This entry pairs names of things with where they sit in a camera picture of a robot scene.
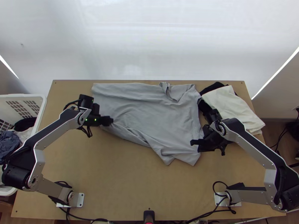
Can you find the heap of clothes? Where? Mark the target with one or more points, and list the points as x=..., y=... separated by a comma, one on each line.
x=9, y=140

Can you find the cream garment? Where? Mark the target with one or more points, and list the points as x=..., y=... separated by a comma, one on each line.
x=233, y=107

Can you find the white laundry basket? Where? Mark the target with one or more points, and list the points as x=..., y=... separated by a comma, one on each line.
x=23, y=102

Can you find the dark garment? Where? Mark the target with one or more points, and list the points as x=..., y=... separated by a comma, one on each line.
x=213, y=85

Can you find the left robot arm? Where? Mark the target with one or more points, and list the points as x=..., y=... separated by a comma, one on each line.
x=58, y=123

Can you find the grey t-shirt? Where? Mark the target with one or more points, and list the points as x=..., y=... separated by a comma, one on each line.
x=151, y=112

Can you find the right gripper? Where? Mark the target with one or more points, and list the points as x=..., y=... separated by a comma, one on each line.
x=213, y=138

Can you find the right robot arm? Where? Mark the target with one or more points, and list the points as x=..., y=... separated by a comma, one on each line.
x=252, y=140

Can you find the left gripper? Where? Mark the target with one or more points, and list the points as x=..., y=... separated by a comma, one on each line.
x=104, y=120

